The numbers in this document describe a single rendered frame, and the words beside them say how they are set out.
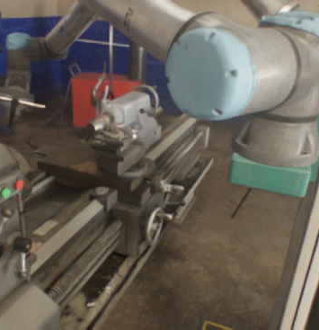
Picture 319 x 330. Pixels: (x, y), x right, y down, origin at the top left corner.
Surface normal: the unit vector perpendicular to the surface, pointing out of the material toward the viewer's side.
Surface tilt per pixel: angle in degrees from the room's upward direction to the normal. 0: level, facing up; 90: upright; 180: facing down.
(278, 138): 70
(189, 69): 91
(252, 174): 90
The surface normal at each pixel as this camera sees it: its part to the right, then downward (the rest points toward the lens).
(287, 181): -0.33, 0.38
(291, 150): 0.04, 0.09
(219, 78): -0.73, 0.27
